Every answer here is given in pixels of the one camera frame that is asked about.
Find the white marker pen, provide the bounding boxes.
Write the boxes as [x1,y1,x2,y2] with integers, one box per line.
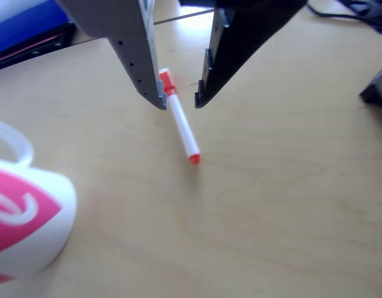
[158,67,202,166]

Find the blue binder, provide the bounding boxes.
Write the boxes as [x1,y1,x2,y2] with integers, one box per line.
[0,0,74,57]

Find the grey metal stand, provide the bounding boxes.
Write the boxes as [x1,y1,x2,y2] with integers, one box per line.
[358,63,382,110]

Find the white mug with red hearts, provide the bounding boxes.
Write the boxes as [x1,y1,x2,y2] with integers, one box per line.
[0,119,78,285]

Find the black table cables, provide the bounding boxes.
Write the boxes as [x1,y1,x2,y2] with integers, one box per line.
[306,0,382,43]

